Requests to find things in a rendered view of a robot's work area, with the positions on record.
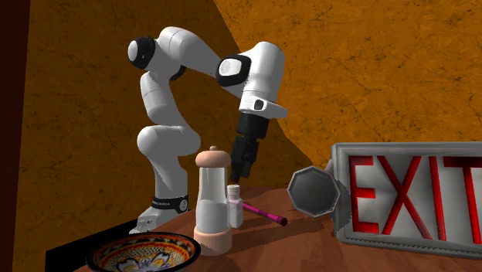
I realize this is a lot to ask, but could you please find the magenta pen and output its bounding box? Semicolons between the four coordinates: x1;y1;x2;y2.
243;202;289;227

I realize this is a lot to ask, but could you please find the grey octagonal sign base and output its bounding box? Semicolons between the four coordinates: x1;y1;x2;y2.
287;165;341;219

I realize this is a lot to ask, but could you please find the patterned ceramic bowl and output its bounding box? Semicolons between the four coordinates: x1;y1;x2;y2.
86;231;202;272

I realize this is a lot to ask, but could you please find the grey sign with red letters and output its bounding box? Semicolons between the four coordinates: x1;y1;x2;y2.
324;141;482;261

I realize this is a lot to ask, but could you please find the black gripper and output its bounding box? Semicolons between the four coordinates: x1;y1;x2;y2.
229;112;271;185

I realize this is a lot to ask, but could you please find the black robot stand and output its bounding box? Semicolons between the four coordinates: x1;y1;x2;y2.
44;219;141;272

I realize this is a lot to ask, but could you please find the small white pink bottle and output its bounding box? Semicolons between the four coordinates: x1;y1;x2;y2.
226;183;245;230

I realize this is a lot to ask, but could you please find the salt grinder with tan cap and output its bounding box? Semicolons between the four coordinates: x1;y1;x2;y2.
193;145;233;257

